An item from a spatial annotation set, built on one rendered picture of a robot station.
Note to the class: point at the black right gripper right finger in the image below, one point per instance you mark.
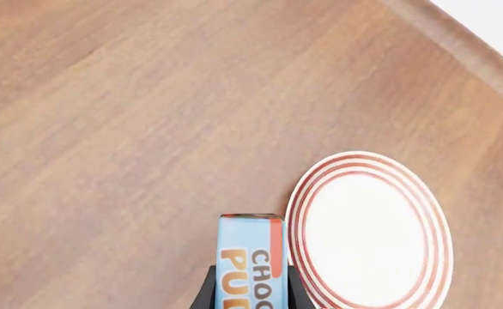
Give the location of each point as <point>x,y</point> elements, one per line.
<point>298,293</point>

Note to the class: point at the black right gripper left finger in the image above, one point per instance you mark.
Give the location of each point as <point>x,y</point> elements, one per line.
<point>206,294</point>

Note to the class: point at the blue chocolate pudding box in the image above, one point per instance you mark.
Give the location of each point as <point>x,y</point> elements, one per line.
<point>247,260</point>

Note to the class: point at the white plate with red rings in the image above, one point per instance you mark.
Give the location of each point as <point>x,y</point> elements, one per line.
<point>369,235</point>

